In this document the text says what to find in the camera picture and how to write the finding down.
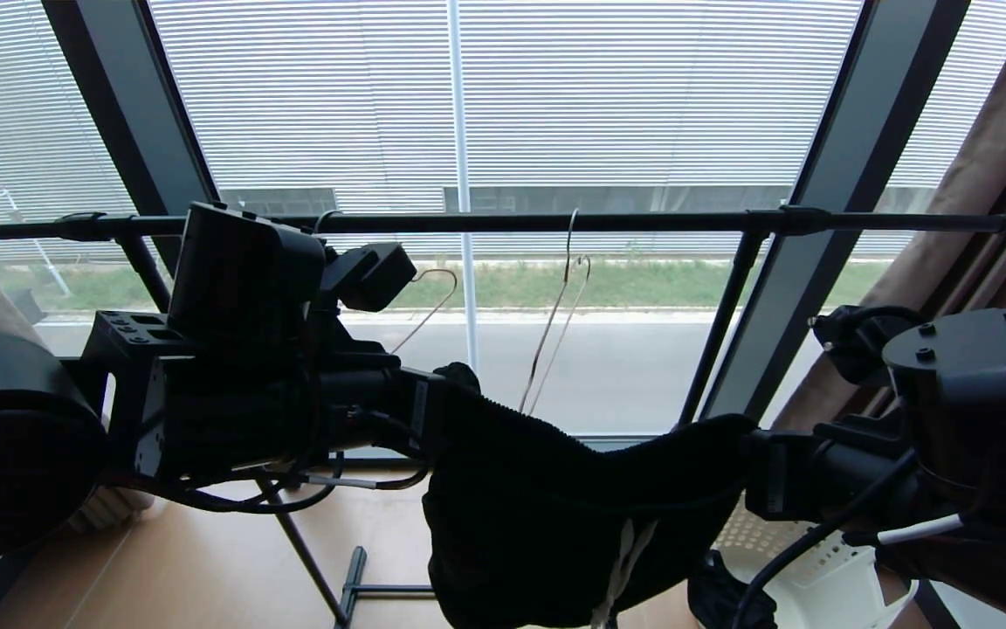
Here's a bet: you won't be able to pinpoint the black garment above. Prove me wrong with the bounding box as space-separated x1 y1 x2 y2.
688 549 779 629

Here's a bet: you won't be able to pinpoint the white laundry basket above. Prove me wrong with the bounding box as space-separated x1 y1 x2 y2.
713 498 919 629

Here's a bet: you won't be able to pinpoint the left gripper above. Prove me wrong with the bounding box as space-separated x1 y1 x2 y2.
328 349 450 462

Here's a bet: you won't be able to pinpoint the black shorts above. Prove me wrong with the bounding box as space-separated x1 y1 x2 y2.
423 361 761 629

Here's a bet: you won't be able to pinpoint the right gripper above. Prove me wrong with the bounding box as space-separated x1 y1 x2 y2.
743 428 823 525

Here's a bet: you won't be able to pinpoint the black clothes rack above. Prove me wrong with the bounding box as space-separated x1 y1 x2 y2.
0 203 1006 629

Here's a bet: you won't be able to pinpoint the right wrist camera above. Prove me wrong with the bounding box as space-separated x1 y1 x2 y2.
809 306 921 387

